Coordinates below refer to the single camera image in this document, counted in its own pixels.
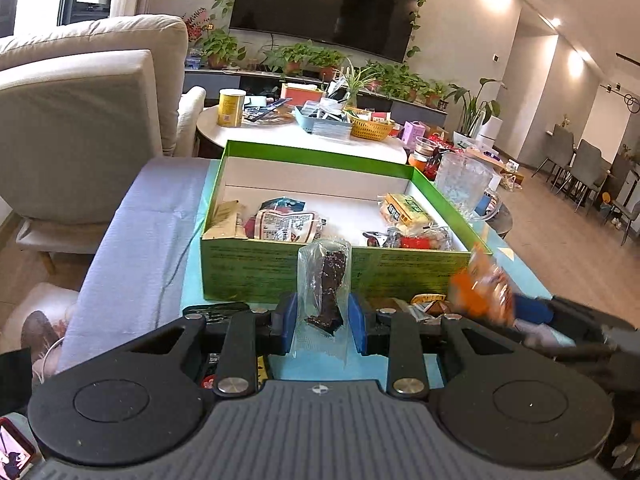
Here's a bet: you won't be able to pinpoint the red flower plant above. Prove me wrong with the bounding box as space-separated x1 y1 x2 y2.
182 7 216 48

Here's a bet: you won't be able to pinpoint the beige sofa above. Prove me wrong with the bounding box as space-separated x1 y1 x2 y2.
0 15 207 276

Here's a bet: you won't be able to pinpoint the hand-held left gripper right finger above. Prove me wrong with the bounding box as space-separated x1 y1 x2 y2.
347 292 526 401

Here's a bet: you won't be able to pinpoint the dark blue red snack packet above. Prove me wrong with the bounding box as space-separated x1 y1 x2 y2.
259 196 307 213

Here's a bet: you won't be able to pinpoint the grey dining chair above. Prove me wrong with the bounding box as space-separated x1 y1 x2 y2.
557 139 611 213
532 125 576 186
602 152 640 248

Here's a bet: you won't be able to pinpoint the dark blue snack packets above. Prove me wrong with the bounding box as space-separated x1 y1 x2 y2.
242 97 293 123

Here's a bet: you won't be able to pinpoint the yellow cracker packet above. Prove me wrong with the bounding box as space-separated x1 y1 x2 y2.
378 192 433 228

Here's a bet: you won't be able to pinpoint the beige sofa cushion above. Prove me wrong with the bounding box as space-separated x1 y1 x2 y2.
0 50 163 226

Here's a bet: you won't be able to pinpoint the spider plant in vase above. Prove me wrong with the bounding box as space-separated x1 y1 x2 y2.
332 60 383 111

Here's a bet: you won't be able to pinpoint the dark cloth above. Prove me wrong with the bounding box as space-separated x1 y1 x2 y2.
0 347 33 416

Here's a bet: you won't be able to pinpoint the colourful clear-wrapped snack packet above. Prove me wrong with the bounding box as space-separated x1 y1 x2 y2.
245 208 326 243

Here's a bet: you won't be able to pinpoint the grey-blue table cloth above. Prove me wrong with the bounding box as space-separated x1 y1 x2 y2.
57 157 211 373

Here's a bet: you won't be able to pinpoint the yellow wicker basket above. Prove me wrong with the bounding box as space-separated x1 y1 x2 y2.
346 110 396 141

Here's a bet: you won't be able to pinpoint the dark television console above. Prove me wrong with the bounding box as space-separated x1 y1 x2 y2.
184 67 448 126

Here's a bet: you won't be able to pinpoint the row of potted plants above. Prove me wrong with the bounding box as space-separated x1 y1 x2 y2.
200 27 451 108

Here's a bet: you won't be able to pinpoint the beige snack packet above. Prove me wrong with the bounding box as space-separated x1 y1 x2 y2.
202 201 248 241

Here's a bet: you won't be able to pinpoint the black television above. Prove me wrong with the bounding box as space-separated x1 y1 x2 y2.
229 0 426 63

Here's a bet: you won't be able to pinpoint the yellow black snack packet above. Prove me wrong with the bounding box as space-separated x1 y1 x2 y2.
382 294 451 323

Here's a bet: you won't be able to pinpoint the black pendant lamp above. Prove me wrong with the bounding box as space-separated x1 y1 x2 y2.
599 80 640 115

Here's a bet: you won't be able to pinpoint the glass pitcher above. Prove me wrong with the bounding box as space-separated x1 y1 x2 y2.
434 151 501 223

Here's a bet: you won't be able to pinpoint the blue plastic basket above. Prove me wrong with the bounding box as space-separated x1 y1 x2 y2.
292 102 353 137

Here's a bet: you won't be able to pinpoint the green cardboard box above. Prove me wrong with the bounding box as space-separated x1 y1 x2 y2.
200 140 493 306

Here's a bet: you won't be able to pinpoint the clear packet with dark snack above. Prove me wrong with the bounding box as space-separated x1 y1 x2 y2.
297 239 352 367

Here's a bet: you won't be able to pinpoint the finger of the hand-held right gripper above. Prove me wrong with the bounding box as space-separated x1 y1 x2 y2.
507 294 607 331
515 321 608 362

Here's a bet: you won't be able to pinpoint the smartphone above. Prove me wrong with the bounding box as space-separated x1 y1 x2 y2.
0 417 38 480

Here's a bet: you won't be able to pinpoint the red snack bag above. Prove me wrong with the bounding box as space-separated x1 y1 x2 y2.
425 132 463 158

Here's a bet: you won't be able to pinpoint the purple box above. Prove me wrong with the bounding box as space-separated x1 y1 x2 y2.
402 121 427 146

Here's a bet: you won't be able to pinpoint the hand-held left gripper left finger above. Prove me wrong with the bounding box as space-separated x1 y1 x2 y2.
117 292 300 397

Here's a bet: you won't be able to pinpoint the large-leaf floor plant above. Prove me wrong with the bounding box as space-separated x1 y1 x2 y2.
445 78 502 136

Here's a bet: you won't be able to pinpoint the yellow can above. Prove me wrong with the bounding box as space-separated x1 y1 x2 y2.
217 88 247 128

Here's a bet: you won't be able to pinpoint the red yellow snack packet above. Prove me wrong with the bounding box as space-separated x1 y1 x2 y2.
200 350 272 391

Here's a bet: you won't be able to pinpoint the white round table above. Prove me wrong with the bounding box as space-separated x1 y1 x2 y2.
196 105 408 165

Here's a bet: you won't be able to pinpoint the orange snack packet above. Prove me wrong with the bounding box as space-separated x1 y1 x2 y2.
447 242 516 328

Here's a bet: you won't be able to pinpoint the orange box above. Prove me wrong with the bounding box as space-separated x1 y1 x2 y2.
280 82 326 107

